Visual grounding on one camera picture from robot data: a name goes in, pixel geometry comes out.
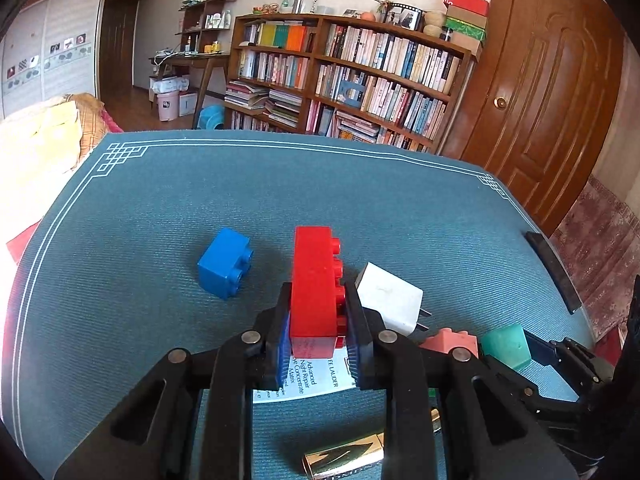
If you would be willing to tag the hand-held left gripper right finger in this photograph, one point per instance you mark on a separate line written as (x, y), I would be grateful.
(357, 345)

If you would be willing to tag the white plastic bag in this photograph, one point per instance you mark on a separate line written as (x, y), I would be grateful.
(171, 84)

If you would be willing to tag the blue plastic stool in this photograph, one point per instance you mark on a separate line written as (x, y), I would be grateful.
(212, 118)

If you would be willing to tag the gold metal tube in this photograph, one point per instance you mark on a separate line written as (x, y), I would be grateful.
(436, 419)

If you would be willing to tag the long red building block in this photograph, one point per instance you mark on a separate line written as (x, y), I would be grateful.
(312, 285)

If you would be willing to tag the sliding door wardrobe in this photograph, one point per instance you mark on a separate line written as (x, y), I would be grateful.
(50, 50)

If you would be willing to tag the film strip picture frame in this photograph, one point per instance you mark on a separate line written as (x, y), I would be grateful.
(405, 16)

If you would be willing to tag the brown wooden door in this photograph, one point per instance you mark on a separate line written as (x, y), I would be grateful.
(540, 85)

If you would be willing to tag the pink trash bin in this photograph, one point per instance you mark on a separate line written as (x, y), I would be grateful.
(167, 106)

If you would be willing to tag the gold lipstick tube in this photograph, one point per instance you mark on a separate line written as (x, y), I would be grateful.
(345, 457)

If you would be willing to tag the white box with black text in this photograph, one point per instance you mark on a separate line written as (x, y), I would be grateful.
(320, 375)

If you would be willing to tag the white charger plug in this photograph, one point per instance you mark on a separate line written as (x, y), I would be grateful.
(387, 295)

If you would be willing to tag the pink building block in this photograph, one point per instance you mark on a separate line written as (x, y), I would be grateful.
(450, 344)

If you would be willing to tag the stack of magazines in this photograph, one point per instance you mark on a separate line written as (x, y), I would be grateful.
(260, 97)

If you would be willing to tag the teal plastic case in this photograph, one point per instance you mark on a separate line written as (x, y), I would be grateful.
(507, 347)

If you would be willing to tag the red cardboard box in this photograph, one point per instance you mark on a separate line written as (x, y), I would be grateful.
(467, 2)

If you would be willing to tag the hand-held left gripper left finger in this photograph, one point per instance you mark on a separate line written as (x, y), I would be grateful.
(282, 340)

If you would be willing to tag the black smartphone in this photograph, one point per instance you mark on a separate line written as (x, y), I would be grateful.
(555, 272)

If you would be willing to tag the teal cloth-covered desktop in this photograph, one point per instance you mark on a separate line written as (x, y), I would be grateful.
(175, 200)

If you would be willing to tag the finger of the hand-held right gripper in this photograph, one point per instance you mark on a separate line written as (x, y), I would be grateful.
(542, 352)
(515, 380)

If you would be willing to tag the small wooden shelf unit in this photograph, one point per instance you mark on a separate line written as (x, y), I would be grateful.
(192, 20)

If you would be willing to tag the brown cardboard box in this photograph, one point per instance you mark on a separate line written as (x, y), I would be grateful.
(467, 17)

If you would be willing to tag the dark wooden door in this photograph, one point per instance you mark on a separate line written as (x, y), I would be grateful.
(119, 45)

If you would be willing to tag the wooden bookshelf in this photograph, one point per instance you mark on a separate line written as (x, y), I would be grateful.
(315, 55)

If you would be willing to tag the beige yarn ball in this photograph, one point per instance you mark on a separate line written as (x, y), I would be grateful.
(434, 23)

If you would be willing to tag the blue building block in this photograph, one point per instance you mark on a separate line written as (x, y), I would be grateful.
(220, 265)

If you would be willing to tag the green patterned box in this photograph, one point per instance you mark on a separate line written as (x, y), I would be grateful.
(466, 29)

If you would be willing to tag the yellow plaid blanket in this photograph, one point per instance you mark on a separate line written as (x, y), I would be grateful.
(45, 145)

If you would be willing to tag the small wooden desk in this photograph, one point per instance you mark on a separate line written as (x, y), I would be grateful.
(200, 57)

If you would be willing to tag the plain cardboard box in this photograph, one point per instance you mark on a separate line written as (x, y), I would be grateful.
(467, 45)

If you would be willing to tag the red cloth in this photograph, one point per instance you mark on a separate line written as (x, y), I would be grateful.
(20, 245)

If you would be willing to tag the brass door knob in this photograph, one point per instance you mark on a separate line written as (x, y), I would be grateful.
(500, 102)

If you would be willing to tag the rows of books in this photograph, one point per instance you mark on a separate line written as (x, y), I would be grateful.
(390, 50)

